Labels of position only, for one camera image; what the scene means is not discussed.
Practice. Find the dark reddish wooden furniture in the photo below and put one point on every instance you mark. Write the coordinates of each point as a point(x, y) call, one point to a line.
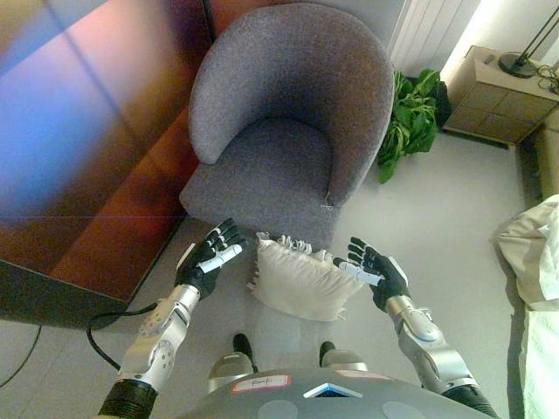
point(109, 153)

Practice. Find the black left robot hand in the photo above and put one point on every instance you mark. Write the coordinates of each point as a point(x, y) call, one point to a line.
point(196, 270)

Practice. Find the white fringed pillow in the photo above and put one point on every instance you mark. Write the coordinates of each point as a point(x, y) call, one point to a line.
point(301, 279)

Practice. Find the grey robot torso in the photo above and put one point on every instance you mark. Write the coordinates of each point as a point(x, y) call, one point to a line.
point(332, 399)

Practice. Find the black robot foot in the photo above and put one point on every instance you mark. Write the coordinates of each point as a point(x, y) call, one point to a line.
point(242, 345)
point(326, 351)

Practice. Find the white pleated curtain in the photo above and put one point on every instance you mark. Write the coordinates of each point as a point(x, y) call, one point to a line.
point(432, 30)

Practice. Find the small grey remote control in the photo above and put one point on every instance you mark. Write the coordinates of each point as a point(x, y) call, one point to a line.
point(489, 59)

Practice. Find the black right robot foot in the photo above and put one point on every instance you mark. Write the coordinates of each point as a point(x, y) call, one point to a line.
point(326, 351)

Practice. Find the grey fabric tub armchair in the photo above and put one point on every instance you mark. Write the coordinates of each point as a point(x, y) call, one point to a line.
point(284, 87)

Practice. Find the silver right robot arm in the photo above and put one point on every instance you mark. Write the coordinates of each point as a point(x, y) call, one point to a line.
point(432, 345)

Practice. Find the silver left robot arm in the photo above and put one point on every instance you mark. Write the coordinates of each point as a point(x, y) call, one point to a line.
point(161, 345)

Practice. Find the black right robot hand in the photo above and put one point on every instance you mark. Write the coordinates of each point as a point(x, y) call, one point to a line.
point(388, 275)

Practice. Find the crumpled beige bedding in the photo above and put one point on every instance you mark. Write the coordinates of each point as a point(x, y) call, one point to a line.
point(537, 244)

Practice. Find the black floor lamp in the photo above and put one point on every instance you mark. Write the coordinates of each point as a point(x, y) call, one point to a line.
point(517, 63)

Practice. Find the beige wooden drawer cabinet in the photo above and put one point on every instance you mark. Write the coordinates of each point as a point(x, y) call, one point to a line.
point(498, 105)

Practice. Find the black left robot foot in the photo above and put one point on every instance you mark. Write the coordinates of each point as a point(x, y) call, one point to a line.
point(242, 345)

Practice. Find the silver right robot leg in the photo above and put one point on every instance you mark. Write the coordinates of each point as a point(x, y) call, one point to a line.
point(347, 360)

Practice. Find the green leafy plant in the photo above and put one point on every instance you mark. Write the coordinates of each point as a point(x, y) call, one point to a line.
point(412, 118)

